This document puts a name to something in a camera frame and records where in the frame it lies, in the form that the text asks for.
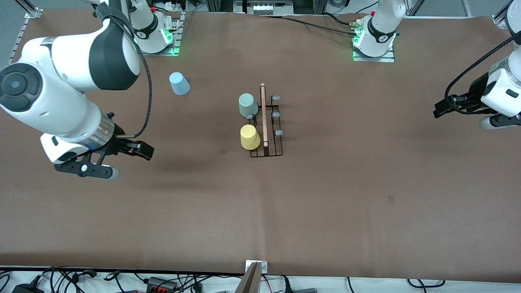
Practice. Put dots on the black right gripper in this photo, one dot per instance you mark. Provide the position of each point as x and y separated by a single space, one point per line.
118 143

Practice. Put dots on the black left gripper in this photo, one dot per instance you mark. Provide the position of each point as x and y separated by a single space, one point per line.
472 99

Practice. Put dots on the yellow plastic cup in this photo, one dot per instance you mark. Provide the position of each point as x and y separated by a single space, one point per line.
250 137

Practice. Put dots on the grey-green plastic cup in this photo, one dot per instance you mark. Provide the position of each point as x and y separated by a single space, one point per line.
247 105

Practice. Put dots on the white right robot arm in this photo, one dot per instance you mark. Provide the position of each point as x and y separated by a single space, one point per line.
61 61

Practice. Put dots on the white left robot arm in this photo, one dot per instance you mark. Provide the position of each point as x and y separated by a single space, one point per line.
382 24

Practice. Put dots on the light blue plastic cup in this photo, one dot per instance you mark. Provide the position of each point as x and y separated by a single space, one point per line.
179 83

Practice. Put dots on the aluminium corner profile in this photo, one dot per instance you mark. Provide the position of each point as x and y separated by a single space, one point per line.
498 18
30 12

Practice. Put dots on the black box with red connectors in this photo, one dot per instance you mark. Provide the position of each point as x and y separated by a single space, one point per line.
160 283

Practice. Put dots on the white power strip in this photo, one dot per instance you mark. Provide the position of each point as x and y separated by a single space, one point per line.
173 6

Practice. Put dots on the brown table cover sheet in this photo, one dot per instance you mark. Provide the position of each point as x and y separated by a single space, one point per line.
325 203

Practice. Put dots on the black power adapter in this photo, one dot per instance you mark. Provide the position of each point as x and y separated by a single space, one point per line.
26 289

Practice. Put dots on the white electrical device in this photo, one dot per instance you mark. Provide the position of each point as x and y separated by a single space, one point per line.
264 7

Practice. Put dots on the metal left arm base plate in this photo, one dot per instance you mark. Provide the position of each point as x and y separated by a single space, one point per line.
387 57

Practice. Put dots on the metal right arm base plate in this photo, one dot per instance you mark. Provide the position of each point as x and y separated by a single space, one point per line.
175 44

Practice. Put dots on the aluminium edge rail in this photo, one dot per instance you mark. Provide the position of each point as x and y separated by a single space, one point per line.
16 44

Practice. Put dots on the silver stand bracket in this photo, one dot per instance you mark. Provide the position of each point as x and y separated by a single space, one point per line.
264 267

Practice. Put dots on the grey camera stand pole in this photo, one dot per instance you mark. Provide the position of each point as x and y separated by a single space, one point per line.
250 283

